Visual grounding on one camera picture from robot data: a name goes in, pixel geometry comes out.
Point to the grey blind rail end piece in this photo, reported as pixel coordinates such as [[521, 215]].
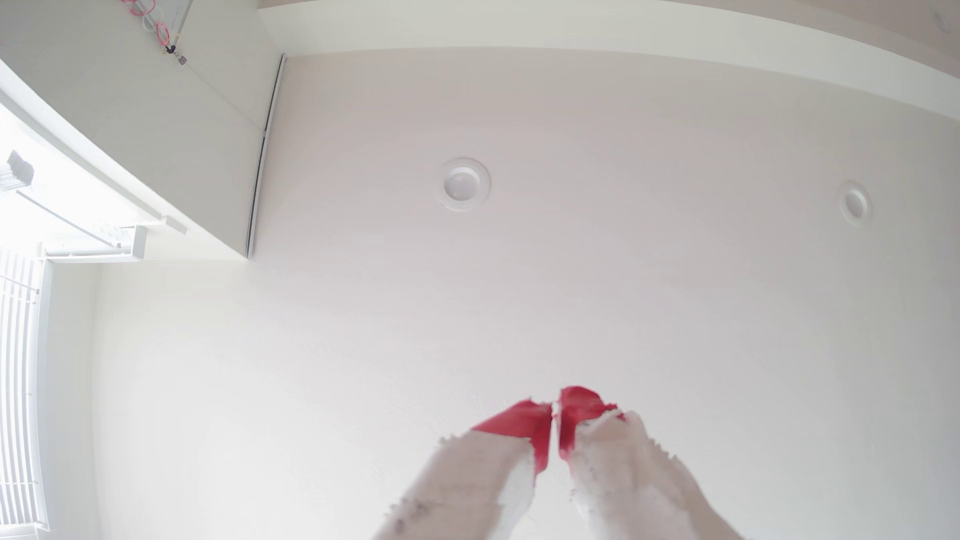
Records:
[[16, 172]]

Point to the white window blind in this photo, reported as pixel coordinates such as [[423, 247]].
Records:
[[19, 390]]

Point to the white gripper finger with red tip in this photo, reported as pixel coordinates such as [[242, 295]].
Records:
[[637, 480], [480, 480]]

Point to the white blind rail bracket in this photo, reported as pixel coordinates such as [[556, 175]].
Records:
[[112, 246]]

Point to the round recessed ceiling light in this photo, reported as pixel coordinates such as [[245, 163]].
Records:
[[463, 184], [855, 203]]

